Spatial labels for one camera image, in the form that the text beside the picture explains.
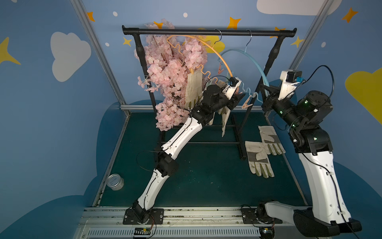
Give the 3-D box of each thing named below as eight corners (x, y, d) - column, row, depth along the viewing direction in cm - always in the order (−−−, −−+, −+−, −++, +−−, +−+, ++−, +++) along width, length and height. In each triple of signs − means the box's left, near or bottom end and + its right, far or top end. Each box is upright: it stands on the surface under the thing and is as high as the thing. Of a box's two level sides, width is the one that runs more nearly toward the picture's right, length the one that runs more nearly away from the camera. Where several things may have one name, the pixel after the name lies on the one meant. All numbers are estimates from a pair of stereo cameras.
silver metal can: (109, 190, 83) (104, 187, 79) (113, 177, 88) (109, 174, 84) (122, 190, 83) (118, 187, 79) (125, 177, 88) (122, 174, 84)
